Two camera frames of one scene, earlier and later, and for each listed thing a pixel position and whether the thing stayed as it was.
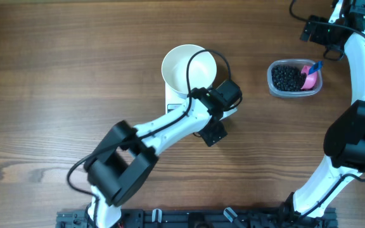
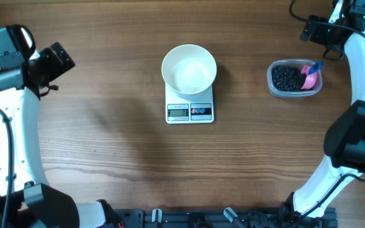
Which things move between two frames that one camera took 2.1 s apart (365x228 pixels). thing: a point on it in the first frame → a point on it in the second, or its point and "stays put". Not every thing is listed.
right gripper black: x=316 y=35 stays put
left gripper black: x=211 y=133 → x=49 y=58
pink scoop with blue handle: x=310 y=72 stays put
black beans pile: x=287 y=77 stays put
